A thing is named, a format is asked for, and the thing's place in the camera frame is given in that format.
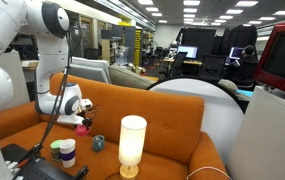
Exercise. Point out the black office chair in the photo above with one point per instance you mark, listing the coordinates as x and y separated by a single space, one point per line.
212 67

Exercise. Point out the person in black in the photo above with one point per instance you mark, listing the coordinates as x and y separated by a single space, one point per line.
242 70

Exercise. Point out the white and blue cup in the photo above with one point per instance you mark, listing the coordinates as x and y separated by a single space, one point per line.
67 152

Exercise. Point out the lit computer monitor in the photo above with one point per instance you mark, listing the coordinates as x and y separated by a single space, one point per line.
190 50

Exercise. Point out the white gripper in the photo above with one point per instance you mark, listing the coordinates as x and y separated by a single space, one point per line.
75 120

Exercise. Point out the white cabinet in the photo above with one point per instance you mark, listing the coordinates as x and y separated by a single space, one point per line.
258 152

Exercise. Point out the red framed monitor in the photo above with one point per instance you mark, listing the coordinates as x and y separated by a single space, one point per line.
271 67

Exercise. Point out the white table lamp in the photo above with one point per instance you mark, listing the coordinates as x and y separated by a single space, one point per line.
131 143

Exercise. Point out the green lidded cup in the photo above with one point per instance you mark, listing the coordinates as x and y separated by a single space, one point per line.
55 150

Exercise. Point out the orange sofa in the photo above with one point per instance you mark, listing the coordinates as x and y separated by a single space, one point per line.
175 147

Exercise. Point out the red round lid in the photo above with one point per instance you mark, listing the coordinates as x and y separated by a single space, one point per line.
81 130

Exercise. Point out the white round table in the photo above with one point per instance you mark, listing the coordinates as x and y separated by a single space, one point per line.
222 113

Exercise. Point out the small blue cup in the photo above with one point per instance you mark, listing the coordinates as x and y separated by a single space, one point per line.
98 143

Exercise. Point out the grey sofa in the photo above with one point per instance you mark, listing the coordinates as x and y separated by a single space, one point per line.
123 77

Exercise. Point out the black device with cables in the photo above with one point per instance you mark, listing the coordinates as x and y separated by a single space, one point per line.
29 166

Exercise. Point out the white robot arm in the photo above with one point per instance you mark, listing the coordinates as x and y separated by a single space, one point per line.
48 22

